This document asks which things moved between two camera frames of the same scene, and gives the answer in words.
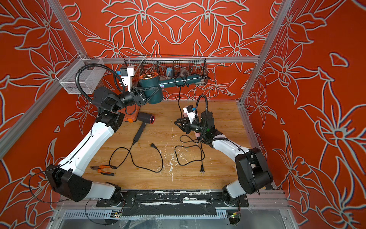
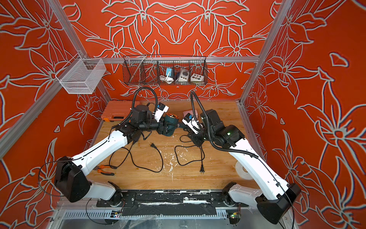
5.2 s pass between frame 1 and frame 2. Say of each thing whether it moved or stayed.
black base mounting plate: stayed
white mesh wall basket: stayed
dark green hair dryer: moved
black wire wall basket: stayed
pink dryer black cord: stayed
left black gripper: moved
